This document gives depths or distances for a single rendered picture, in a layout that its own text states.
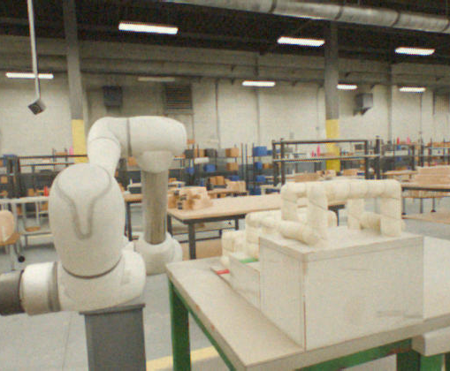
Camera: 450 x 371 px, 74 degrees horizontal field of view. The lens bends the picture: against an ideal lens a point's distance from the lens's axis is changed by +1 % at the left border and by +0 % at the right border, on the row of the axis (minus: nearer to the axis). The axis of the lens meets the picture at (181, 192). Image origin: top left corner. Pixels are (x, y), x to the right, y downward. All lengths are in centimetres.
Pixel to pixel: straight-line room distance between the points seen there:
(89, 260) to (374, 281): 50
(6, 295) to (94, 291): 14
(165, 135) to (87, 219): 60
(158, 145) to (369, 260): 65
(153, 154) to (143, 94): 1123
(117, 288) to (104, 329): 87
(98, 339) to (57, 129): 1070
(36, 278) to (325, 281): 49
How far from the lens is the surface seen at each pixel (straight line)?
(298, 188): 64
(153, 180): 107
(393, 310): 72
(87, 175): 43
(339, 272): 60
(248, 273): 73
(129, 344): 144
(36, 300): 57
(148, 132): 96
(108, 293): 55
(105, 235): 44
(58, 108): 1193
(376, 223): 72
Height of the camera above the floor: 125
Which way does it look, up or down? 4 degrees down
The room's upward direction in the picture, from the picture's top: 3 degrees counter-clockwise
